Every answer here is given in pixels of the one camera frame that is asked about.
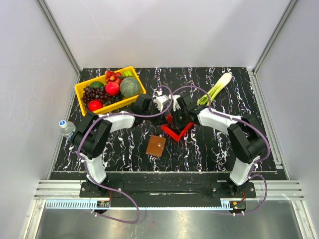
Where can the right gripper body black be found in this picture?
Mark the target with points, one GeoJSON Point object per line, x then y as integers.
{"type": "Point", "coordinates": [180, 119]}

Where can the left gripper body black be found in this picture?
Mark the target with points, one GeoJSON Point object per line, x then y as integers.
{"type": "Point", "coordinates": [154, 119]}

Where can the red plastic card box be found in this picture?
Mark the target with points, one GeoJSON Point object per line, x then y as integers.
{"type": "Point", "coordinates": [175, 133]}

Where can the brown leather card holder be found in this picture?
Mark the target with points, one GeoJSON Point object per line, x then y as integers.
{"type": "Point", "coordinates": [156, 146]}

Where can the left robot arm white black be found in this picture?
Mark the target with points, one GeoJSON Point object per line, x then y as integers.
{"type": "Point", "coordinates": [92, 133]}

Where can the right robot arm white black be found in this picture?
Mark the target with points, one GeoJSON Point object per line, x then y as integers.
{"type": "Point", "coordinates": [247, 140]}

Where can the green cantaloupe melon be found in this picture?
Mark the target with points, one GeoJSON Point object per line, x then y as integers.
{"type": "Point", "coordinates": [130, 87]}

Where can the red apple upper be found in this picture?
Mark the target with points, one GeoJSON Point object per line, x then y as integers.
{"type": "Point", "coordinates": [112, 88]}

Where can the red apple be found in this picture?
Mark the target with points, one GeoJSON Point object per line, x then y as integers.
{"type": "Point", "coordinates": [112, 88]}
{"type": "Point", "coordinates": [94, 105]}

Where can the black marble pattern mat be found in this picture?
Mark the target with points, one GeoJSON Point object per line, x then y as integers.
{"type": "Point", "coordinates": [203, 148]}

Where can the red lychee cluster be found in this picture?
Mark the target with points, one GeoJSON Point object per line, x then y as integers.
{"type": "Point", "coordinates": [111, 76]}

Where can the red apple lower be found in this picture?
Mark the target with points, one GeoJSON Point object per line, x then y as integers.
{"type": "Point", "coordinates": [94, 105]}

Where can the green celery stalk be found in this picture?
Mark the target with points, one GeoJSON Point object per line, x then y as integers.
{"type": "Point", "coordinates": [216, 89]}

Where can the dark green avocado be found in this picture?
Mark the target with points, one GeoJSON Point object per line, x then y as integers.
{"type": "Point", "coordinates": [96, 84]}

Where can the dark purple grape bunch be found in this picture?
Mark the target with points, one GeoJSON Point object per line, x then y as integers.
{"type": "Point", "coordinates": [99, 94]}

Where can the clear plastic water bottle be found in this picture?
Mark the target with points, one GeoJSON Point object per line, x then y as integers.
{"type": "Point", "coordinates": [66, 128]}

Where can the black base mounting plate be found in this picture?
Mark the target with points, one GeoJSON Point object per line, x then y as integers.
{"type": "Point", "coordinates": [210, 189]}

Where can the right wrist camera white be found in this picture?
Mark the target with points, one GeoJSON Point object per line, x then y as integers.
{"type": "Point", "coordinates": [176, 105]}

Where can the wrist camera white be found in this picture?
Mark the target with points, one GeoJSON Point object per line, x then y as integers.
{"type": "Point", "coordinates": [176, 105]}
{"type": "Point", "coordinates": [162, 101]}

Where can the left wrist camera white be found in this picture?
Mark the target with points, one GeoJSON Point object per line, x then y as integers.
{"type": "Point", "coordinates": [162, 101]}

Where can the aluminium frame rail front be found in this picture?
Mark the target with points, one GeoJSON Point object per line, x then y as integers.
{"type": "Point", "coordinates": [70, 189]}

